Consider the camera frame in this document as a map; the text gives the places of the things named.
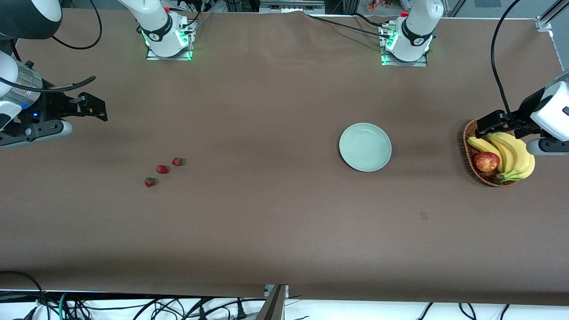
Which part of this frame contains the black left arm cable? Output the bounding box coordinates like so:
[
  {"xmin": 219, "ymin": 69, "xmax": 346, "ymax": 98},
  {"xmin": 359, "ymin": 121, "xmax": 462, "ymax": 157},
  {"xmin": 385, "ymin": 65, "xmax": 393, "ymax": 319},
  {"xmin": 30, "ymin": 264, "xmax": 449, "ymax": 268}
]
[{"xmin": 490, "ymin": 0, "xmax": 521, "ymax": 120}]

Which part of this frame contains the brown table cloth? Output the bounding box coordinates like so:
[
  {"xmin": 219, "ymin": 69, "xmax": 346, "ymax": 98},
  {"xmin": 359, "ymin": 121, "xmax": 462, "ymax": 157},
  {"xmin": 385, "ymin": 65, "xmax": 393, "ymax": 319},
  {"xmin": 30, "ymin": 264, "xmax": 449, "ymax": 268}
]
[{"xmin": 0, "ymin": 8, "xmax": 569, "ymax": 307}]

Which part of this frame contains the yellow banana bunch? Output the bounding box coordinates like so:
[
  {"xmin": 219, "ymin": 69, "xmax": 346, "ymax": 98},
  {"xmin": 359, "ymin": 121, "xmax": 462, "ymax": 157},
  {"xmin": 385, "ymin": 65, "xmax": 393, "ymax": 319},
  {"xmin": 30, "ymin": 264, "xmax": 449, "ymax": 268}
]
[{"xmin": 467, "ymin": 132, "xmax": 536, "ymax": 183}]

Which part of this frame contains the small metal bracket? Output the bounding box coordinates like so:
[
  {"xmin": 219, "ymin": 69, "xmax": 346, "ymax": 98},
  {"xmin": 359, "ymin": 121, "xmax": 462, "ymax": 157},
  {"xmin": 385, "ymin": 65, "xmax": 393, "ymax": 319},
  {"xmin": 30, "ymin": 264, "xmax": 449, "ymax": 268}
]
[{"xmin": 264, "ymin": 284, "xmax": 289, "ymax": 299}]

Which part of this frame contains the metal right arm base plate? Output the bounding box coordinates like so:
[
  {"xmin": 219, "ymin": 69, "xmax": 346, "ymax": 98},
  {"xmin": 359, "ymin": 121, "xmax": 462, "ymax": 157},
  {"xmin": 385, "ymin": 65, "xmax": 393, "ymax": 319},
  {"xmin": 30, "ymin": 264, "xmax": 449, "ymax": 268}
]
[{"xmin": 147, "ymin": 48, "xmax": 193, "ymax": 61}]

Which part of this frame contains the teal floor cable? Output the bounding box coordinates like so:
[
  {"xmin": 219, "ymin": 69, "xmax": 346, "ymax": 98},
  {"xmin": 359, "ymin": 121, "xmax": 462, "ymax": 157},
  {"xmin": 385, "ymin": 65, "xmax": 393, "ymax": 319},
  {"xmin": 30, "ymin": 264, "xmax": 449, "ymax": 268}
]
[{"xmin": 58, "ymin": 292, "xmax": 72, "ymax": 320}]

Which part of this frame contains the aluminium frame profile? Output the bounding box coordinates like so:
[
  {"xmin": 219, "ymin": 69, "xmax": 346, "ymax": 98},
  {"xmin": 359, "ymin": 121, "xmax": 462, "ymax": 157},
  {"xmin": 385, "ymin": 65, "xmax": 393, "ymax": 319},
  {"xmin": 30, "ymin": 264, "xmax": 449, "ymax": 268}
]
[{"xmin": 536, "ymin": 0, "xmax": 569, "ymax": 32}]

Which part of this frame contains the red apple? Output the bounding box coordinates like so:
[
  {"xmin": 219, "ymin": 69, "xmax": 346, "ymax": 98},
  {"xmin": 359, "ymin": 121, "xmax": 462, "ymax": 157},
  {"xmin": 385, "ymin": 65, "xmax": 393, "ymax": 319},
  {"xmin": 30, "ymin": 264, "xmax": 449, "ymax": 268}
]
[{"xmin": 473, "ymin": 152, "xmax": 501, "ymax": 173}]

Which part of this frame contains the black cable on cloth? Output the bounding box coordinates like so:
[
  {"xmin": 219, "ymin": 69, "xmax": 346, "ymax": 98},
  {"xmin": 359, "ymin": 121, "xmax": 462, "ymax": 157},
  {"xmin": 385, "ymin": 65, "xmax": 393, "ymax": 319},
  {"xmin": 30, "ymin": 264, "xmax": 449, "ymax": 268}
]
[{"xmin": 307, "ymin": 13, "xmax": 391, "ymax": 36}]

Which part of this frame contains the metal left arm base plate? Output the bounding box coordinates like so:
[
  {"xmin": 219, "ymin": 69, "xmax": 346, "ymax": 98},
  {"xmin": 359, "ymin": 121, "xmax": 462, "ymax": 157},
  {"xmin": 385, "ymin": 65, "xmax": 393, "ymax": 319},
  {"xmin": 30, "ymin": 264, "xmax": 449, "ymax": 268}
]
[{"xmin": 381, "ymin": 53, "xmax": 428, "ymax": 68}]

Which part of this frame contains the brown wooden beam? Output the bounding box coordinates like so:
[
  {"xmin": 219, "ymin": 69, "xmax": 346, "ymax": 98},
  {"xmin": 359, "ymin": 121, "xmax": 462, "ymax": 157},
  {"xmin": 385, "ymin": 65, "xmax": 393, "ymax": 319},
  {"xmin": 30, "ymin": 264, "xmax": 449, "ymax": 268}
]
[{"xmin": 256, "ymin": 284, "xmax": 287, "ymax": 320}]

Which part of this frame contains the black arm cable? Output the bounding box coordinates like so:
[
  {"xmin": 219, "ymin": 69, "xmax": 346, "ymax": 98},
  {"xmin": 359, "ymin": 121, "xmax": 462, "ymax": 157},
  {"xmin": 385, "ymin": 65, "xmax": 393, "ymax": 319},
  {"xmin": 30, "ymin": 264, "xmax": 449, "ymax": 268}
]
[
  {"xmin": 490, "ymin": 0, "xmax": 521, "ymax": 120},
  {"xmin": 0, "ymin": 0, "xmax": 103, "ymax": 94}
]

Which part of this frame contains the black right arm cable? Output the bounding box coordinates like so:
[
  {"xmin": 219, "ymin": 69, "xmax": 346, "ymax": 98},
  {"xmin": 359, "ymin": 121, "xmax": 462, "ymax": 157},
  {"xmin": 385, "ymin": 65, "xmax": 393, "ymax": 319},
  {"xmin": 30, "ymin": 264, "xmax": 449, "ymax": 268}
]
[{"xmin": 0, "ymin": 0, "xmax": 103, "ymax": 94}]

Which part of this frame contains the pale green plate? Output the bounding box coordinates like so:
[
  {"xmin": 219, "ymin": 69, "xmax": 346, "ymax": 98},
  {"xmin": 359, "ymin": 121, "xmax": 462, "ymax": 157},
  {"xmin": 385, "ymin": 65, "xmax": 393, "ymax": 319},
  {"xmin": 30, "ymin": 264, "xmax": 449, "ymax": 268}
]
[{"xmin": 339, "ymin": 123, "xmax": 393, "ymax": 172}]

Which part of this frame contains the grey metal device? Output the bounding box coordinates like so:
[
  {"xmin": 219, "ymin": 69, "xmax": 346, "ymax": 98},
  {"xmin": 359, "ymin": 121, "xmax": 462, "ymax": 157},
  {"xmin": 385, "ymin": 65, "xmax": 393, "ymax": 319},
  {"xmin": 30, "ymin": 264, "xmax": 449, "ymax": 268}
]
[{"xmin": 259, "ymin": 0, "xmax": 326, "ymax": 14}]

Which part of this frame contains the brown wicker basket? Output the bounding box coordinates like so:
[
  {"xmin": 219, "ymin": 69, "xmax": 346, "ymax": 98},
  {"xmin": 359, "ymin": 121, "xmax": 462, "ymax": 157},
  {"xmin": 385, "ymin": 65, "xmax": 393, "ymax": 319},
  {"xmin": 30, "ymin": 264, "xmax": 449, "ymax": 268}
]
[{"xmin": 463, "ymin": 118, "xmax": 523, "ymax": 188}]

